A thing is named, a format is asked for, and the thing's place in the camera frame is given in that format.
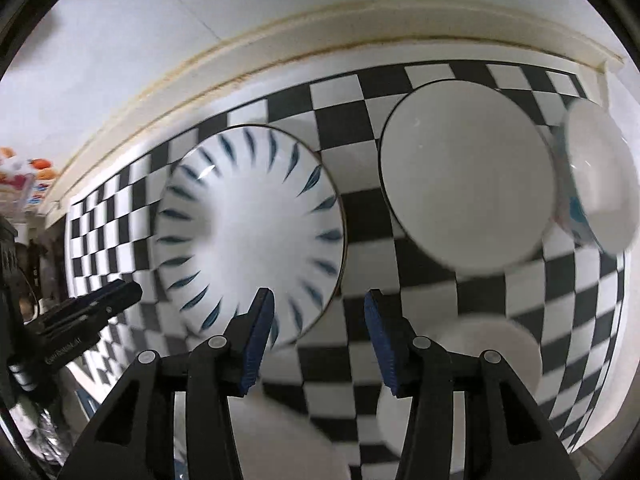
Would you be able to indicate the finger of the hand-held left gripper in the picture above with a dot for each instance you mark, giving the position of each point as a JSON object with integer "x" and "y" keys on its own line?
{"x": 100, "y": 302}

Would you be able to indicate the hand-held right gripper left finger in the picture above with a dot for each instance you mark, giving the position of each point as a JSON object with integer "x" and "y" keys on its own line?
{"x": 257, "y": 342}

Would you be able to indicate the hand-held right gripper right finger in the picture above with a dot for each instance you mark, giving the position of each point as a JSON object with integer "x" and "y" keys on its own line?
{"x": 382, "y": 347}

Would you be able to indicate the white plate with blue marks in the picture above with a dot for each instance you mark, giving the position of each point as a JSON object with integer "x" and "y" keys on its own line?
{"x": 285, "y": 435}

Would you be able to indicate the small plain white bowl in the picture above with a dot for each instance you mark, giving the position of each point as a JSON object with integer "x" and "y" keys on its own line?
{"x": 480, "y": 350}

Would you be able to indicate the blue-striped white plate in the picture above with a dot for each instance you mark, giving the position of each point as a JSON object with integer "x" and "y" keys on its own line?
{"x": 250, "y": 240}

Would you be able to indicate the white bowl with blue flowers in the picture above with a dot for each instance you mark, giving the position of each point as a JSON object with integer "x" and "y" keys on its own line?
{"x": 595, "y": 175}

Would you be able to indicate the orange printed packet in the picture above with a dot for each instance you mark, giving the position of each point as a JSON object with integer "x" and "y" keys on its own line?
{"x": 22, "y": 172}

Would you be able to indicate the black and white checkered tablecloth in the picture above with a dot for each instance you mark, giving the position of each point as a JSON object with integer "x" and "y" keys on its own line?
{"x": 365, "y": 120}

